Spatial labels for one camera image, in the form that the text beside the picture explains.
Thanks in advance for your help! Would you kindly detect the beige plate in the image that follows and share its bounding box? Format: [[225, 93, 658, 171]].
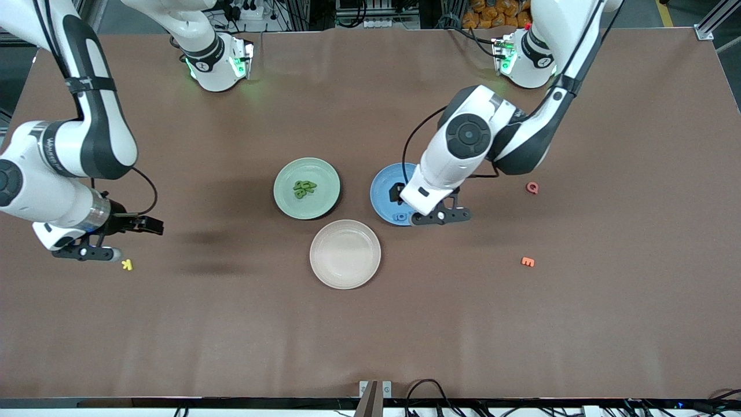
[[309, 219, 382, 290]]

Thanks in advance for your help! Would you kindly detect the blue plate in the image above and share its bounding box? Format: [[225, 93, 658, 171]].
[[369, 162, 422, 227]]

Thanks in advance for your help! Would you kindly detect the white power strip with plugs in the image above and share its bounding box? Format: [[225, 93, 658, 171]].
[[223, 0, 265, 21]]

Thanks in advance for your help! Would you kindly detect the brown table cover sheet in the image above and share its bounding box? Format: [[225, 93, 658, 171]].
[[0, 28, 741, 400]]

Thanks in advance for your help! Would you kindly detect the aluminium frame profile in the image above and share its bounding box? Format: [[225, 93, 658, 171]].
[[695, 0, 741, 41]]

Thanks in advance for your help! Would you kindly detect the black base cable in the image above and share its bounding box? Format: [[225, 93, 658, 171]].
[[438, 14, 500, 58]]

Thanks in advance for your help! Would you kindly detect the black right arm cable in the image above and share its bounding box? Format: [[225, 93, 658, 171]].
[[35, 0, 159, 216]]

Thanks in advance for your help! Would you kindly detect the orange packaged goods pile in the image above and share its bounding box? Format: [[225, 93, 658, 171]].
[[461, 0, 536, 30]]

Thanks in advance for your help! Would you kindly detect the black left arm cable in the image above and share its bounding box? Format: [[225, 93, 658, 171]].
[[402, 0, 608, 180]]

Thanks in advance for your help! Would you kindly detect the black cable loop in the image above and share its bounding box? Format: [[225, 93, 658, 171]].
[[405, 379, 464, 417]]

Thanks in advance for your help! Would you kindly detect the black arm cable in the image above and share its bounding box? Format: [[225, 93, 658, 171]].
[[35, 0, 159, 216], [402, 0, 608, 180]]

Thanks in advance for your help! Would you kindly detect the pale green plate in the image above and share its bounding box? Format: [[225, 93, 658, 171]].
[[273, 157, 342, 221]]

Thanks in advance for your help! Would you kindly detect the metal table edge bracket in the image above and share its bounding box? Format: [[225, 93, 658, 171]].
[[354, 380, 392, 417]]

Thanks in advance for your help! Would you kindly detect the black table edge strip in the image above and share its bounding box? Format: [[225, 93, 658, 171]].
[[0, 397, 741, 409]]

